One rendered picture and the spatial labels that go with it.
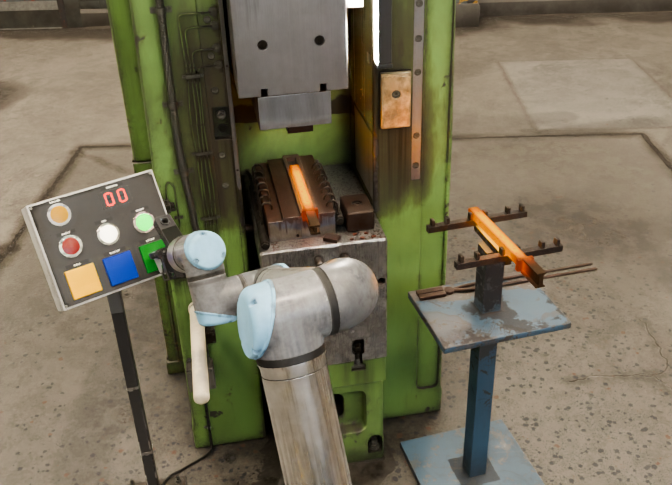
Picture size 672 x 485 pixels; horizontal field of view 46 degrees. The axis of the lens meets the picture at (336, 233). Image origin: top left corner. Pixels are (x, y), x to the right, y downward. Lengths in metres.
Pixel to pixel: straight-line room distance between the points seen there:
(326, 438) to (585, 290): 2.67
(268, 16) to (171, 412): 1.68
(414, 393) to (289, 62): 1.41
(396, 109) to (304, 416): 1.28
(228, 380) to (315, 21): 1.31
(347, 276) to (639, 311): 2.61
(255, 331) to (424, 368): 1.76
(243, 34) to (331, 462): 1.17
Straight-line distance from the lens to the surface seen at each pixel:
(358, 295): 1.29
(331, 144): 2.76
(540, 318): 2.40
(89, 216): 2.13
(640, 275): 4.04
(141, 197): 2.17
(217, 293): 1.81
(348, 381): 2.63
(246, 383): 2.82
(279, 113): 2.17
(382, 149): 2.43
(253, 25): 2.09
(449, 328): 2.33
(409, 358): 2.89
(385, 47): 2.28
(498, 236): 2.24
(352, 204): 2.40
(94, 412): 3.27
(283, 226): 2.32
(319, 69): 2.15
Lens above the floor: 2.10
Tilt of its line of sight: 30 degrees down
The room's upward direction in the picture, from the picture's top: 2 degrees counter-clockwise
